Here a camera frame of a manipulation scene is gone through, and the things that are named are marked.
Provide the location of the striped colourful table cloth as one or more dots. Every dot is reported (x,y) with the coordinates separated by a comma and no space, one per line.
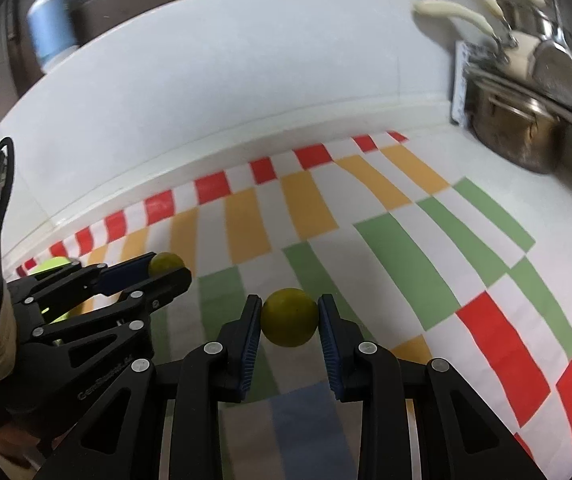
(416,270)

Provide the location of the steel spatula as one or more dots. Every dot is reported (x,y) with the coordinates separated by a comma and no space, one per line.
(558,70)

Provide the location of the small cream pot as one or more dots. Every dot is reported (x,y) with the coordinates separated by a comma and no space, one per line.
(518,55)

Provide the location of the blue white pump bottle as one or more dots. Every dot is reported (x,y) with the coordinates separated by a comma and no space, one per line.
(53,30)

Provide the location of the green plate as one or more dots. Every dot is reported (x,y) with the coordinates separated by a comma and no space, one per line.
(53,264)

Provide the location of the steel pot with lid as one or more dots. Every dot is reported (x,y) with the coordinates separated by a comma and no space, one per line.
(541,15)

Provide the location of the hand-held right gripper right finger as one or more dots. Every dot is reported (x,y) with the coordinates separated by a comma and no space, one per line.
(328,345)

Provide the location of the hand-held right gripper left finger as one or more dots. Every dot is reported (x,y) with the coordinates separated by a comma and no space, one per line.
(252,345)

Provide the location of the white metal dish rack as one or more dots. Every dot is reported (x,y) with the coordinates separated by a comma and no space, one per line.
(461,90)

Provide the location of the green lime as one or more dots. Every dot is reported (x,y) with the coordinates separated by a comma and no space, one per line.
(289,317)
(168,261)

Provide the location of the large stainless steel pot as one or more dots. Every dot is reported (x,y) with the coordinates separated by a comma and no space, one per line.
(511,130)

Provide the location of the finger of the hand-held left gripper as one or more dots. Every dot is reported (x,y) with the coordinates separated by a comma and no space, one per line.
(125,272)
(165,287)

